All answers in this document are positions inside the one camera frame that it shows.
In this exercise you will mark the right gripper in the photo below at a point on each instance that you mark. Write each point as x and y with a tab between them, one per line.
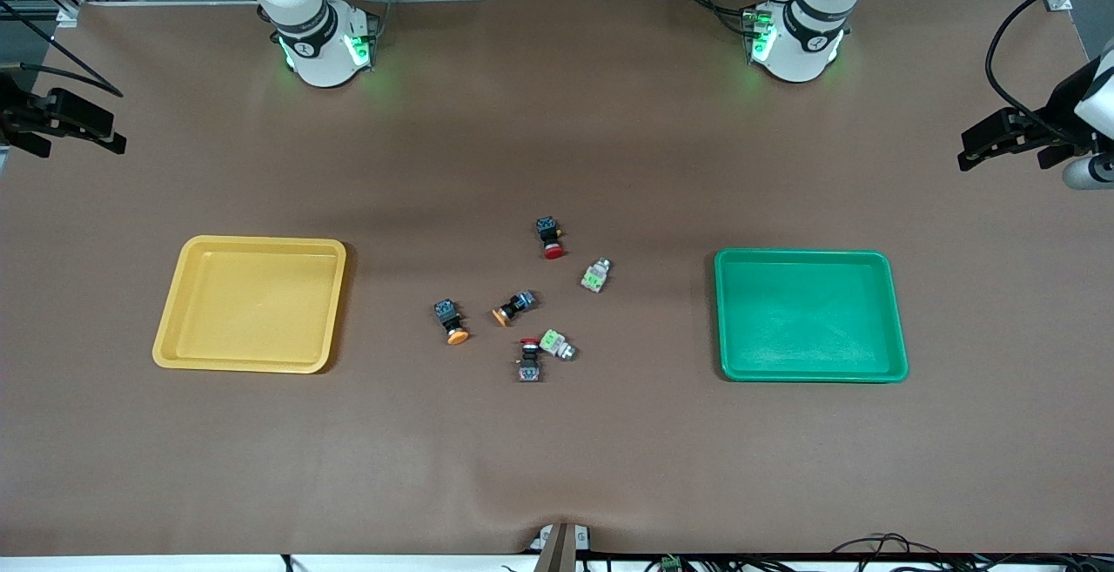
19	111

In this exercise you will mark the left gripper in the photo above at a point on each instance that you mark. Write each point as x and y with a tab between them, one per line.
1058	111

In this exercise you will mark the yellow mushroom push button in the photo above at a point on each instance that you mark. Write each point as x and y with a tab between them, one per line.
448	315
520	302

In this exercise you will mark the green square push button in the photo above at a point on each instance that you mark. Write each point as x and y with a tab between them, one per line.
553	342
595	276

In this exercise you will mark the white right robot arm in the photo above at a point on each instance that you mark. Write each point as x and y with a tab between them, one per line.
318	58

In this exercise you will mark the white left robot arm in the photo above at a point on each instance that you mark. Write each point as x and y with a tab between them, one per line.
801	54

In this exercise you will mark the yellow plastic tray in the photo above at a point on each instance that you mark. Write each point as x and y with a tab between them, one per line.
252	311

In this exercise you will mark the green plastic tray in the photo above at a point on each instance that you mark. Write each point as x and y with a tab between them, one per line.
809	319

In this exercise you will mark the red mushroom push button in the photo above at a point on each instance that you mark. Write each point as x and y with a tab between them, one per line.
529	369
548	231

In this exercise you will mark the green terminal connector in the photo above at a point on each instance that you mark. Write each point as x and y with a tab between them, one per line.
671	564

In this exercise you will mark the brown table cover mat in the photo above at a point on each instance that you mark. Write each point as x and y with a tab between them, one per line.
557	467

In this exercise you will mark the grey camera stand post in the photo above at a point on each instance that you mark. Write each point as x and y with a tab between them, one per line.
557	550

